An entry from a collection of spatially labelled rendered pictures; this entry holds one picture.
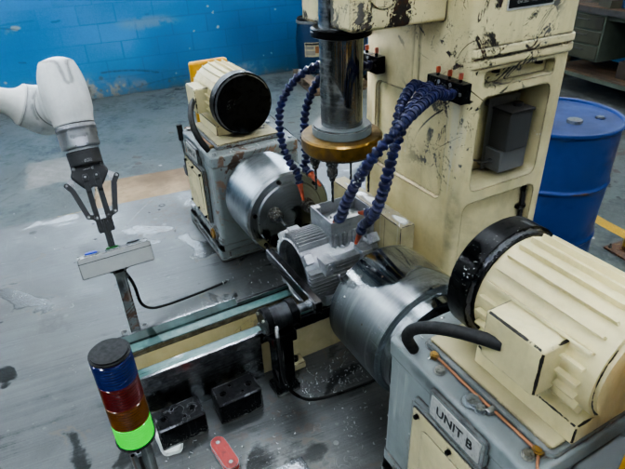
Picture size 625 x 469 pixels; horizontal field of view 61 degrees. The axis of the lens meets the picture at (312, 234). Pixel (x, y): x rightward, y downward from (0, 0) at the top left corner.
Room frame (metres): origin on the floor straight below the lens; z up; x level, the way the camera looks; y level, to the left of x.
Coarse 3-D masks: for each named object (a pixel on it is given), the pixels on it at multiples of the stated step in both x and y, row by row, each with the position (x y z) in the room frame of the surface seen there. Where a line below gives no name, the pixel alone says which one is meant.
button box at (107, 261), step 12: (144, 240) 1.11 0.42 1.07; (96, 252) 1.06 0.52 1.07; (108, 252) 1.05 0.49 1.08; (120, 252) 1.06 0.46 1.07; (132, 252) 1.07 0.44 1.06; (144, 252) 1.08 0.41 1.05; (84, 264) 1.02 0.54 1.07; (96, 264) 1.03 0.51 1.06; (108, 264) 1.04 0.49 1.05; (120, 264) 1.05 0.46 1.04; (132, 264) 1.06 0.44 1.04; (84, 276) 1.01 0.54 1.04
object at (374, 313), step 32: (384, 256) 0.86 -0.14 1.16; (416, 256) 0.87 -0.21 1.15; (352, 288) 0.81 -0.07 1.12; (384, 288) 0.78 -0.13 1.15; (416, 288) 0.75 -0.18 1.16; (352, 320) 0.77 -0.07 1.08; (384, 320) 0.72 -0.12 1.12; (416, 320) 0.70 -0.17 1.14; (352, 352) 0.76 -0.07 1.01; (384, 352) 0.69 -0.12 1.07; (384, 384) 0.70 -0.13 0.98
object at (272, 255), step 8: (272, 248) 1.11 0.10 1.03; (272, 256) 1.08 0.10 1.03; (280, 256) 1.08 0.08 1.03; (272, 264) 1.08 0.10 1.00; (280, 264) 1.04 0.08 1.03; (280, 272) 1.04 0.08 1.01; (288, 272) 1.01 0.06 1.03; (288, 280) 1.00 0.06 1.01; (296, 280) 0.98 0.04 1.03; (296, 288) 0.97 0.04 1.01; (304, 288) 0.94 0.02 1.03; (304, 296) 0.93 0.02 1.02; (312, 296) 0.91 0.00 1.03; (312, 304) 0.90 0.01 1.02; (320, 304) 0.89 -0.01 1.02
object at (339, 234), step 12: (324, 204) 1.13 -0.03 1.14; (336, 204) 1.15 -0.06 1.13; (360, 204) 1.13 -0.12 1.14; (312, 216) 1.11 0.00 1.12; (324, 216) 1.07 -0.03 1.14; (348, 216) 1.09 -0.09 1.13; (360, 216) 1.07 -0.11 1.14; (324, 228) 1.06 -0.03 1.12; (336, 228) 1.04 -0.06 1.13; (348, 228) 1.05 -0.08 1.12; (372, 228) 1.08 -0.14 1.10; (336, 240) 1.03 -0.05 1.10; (348, 240) 1.05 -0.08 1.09
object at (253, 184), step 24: (240, 168) 1.37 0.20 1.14; (264, 168) 1.31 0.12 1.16; (288, 168) 1.30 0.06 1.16; (240, 192) 1.29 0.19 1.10; (264, 192) 1.24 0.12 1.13; (288, 192) 1.27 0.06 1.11; (312, 192) 1.30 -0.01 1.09; (240, 216) 1.26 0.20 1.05; (264, 216) 1.23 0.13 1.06; (288, 216) 1.26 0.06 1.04; (264, 240) 1.23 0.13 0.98
